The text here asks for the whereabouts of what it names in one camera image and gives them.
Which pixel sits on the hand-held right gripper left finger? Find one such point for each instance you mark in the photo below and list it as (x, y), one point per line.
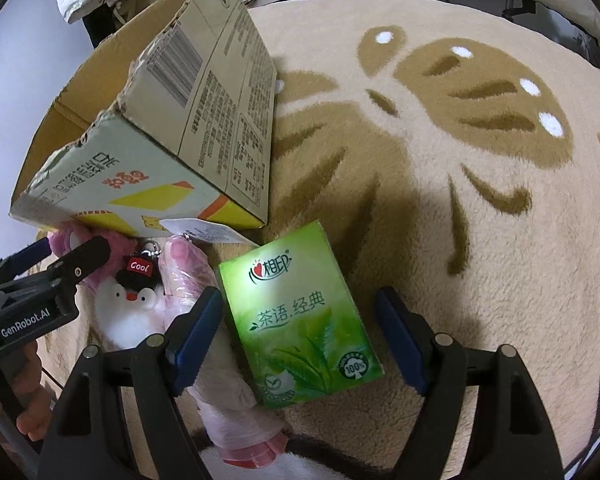
(200, 332)

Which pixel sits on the white padded chair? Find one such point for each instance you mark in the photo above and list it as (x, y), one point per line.
(555, 0)

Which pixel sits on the beige coat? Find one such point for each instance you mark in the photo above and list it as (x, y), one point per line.
(140, 5)

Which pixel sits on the cardboard box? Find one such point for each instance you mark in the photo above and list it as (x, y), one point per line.
(220, 85)

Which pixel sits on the person's left hand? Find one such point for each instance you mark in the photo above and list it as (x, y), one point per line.
(35, 375)

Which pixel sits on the green tissue pack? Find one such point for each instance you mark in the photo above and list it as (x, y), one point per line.
(290, 310)

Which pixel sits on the pink plush toy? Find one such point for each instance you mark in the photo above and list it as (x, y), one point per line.
(62, 237)

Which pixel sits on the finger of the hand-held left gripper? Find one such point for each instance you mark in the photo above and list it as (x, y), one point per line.
(27, 256)
(85, 257)

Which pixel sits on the white penguin plush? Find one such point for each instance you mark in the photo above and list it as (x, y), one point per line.
(130, 310)

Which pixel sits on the white paper tag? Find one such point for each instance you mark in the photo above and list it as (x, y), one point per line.
(210, 232)

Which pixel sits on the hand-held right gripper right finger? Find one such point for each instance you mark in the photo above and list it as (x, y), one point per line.
(402, 340)

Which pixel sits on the black coat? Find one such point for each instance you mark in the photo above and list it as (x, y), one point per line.
(100, 27)

